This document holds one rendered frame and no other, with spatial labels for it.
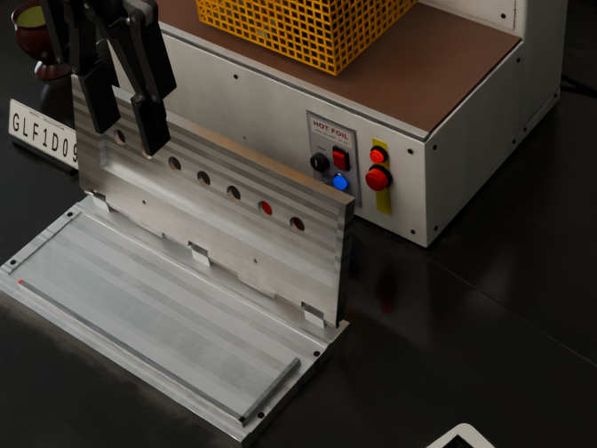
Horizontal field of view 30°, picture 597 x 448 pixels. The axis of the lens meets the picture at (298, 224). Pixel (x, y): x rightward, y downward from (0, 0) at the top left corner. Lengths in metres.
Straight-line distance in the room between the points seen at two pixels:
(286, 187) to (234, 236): 0.12
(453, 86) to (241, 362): 0.42
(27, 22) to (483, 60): 0.73
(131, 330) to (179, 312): 0.06
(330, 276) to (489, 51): 0.36
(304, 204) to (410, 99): 0.20
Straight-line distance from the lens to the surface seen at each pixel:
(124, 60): 1.02
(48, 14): 1.06
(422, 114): 1.35
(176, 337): 1.38
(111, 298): 1.44
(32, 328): 1.47
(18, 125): 1.72
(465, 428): 1.28
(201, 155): 1.36
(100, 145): 1.49
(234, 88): 1.50
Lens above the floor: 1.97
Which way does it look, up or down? 46 degrees down
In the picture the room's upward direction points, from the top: 8 degrees counter-clockwise
